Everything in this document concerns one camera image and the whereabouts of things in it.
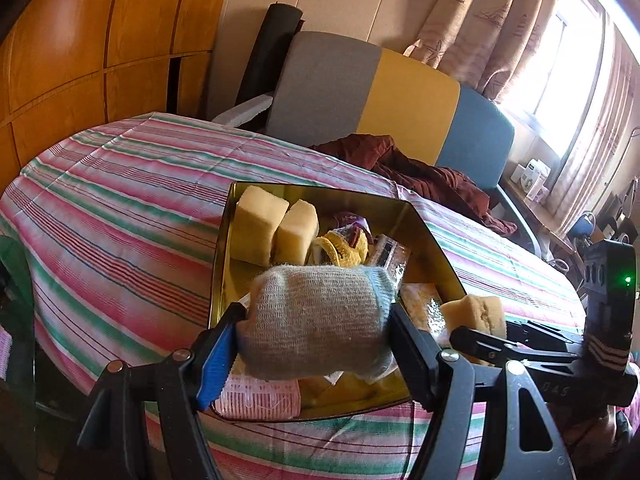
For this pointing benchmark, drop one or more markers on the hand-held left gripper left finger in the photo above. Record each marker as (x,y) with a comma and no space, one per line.
(215,365)

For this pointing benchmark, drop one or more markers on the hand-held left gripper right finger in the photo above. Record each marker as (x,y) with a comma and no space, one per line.
(412,355)

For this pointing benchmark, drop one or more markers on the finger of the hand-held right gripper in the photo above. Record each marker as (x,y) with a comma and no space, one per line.
(495,347)
(545,332)

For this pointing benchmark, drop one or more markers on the yellow sponge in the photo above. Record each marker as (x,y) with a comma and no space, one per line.
(297,232)
(475,310)
(257,225)

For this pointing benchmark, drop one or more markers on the orange packet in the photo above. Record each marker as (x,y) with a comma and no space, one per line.
(422,305)

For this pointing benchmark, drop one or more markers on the pink packet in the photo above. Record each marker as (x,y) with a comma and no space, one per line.
(260,400)

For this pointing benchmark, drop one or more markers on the gold box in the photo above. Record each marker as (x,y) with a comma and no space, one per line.
(225,280)

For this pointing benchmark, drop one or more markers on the clear green snack packet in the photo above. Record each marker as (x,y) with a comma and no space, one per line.
(387,255)

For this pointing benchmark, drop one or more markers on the grey sock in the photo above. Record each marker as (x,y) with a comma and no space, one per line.
(310,320)

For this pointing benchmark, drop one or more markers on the yellow sock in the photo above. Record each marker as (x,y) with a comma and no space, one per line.
(350,250)

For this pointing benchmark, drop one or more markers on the blue object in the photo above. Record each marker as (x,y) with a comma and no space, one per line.
(582,225)

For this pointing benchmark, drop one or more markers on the wooden side table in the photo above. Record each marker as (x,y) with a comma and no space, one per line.
(530,215)

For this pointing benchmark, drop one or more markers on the white pink carton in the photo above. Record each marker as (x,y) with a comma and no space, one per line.
(537,191)

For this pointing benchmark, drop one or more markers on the striped tablecloth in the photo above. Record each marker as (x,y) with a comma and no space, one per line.
(125,210)

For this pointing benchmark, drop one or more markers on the dark red garment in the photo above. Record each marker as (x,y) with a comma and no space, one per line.
(425,175)

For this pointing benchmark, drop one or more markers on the window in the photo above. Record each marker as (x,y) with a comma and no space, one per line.
(565,75)

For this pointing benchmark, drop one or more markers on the grey yellow blue chair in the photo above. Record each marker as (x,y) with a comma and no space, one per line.
(415,95)

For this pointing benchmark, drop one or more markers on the patterned beige curtain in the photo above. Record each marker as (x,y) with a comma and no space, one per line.
(480,25)

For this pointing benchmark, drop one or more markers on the black rolled mat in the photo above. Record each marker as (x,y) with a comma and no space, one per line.
(270,50)

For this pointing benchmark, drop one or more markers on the wooden wardrobe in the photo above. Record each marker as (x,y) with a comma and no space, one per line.
(75,35)

